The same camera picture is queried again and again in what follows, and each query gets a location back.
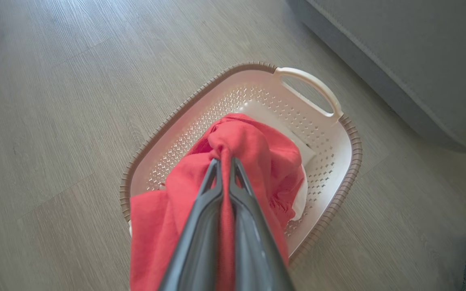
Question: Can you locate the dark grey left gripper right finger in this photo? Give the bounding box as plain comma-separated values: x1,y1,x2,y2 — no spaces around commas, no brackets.
229,157,296,291

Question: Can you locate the white garment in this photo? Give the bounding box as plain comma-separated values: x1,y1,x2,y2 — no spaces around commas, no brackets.
235,100,318,221

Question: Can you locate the beige perforated laundry basket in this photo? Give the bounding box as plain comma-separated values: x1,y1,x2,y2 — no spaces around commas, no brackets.
120,61,363,268

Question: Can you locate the red garment with black print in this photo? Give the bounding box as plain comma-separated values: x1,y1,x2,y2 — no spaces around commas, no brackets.
129,113,305,291

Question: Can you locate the grey fabric sofa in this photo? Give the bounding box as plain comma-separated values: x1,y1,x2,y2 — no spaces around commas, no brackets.
288,0,466,155

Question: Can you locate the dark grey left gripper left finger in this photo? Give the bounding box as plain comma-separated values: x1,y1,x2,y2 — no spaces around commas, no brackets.
158,158,223,291

